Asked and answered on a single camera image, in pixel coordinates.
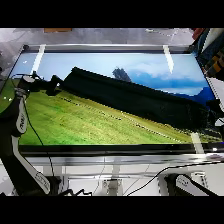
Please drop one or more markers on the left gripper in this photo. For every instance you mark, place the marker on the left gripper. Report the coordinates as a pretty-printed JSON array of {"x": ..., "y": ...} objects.
[{"x": 54, "y": 85}]

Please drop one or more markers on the dark blue jeans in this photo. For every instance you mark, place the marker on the dark blue jeans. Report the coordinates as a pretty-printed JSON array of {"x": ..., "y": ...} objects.
[{"x": 133, "y": 96}]

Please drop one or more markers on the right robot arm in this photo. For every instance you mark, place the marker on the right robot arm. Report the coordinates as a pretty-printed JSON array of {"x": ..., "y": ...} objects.
[{"x": 187, "y": 185}]

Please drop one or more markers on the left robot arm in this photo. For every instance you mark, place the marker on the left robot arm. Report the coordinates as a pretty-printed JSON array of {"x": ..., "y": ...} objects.
[{"x": 20, "y": 123}]

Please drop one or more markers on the heap of clothes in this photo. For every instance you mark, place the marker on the heap of clothes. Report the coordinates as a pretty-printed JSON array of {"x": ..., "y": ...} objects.
[{"x": 213, "y": 63}]

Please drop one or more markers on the silver frame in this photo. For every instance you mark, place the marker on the silver frame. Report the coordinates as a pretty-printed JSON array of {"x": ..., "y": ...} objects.
[{"x": 100, "y": 47}]

